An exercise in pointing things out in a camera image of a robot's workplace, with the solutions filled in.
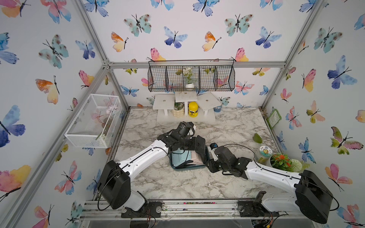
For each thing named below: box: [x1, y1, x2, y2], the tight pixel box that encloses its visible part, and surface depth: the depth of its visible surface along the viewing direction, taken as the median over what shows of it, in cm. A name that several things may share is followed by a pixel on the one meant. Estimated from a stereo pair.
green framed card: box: [266, 108, 282, 129], surface depth 113 cm
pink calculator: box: [187, 150, 205, 165], surface depth 83 cm
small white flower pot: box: [182, 66, 198, 89], surface depth 95 cm
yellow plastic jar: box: [188, 101, 199, 118], surface depth 108 cm
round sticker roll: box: [254, 145, 273, 164], surface depth 88 cm
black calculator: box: [194, 134, 206, 164], surface depth 82 cm
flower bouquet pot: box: [268, 152, 303, 173], surface depth 74 cm
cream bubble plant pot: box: [172, 101, 185, 118], surface depth 111 cm
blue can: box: [213, 105, 222, 113], surface depth 119 cm
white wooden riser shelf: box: [152, 91, 222, 122], surface depth 108 cm
